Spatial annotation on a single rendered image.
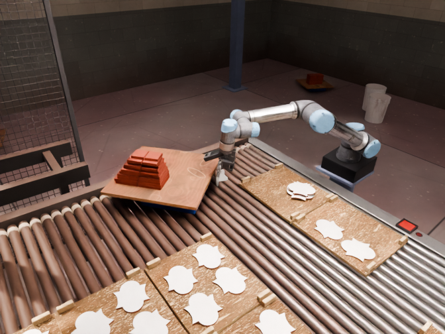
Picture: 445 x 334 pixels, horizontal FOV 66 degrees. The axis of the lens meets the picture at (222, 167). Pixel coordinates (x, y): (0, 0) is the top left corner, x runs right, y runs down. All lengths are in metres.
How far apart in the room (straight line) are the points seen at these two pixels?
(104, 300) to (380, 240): 1.23
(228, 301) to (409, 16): 5.85
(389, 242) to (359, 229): 0.14
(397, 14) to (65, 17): 5.14
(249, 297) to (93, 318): 0.58
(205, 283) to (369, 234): 0.83
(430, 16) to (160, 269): 5.79
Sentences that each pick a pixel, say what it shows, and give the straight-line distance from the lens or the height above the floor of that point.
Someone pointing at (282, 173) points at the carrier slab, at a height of 0.94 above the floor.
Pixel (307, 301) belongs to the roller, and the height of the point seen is 0.92.
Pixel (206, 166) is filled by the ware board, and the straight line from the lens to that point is 1.94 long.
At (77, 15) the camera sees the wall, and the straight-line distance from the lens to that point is 5.91.
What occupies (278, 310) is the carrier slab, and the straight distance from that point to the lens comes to 1.41.
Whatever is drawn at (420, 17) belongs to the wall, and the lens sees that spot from 6.59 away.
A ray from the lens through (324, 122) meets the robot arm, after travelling 1.84.
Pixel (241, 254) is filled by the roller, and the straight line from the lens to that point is 1.60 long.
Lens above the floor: 2.06
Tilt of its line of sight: 32 degrees down
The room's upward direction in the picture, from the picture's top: 1 degrees clockwise
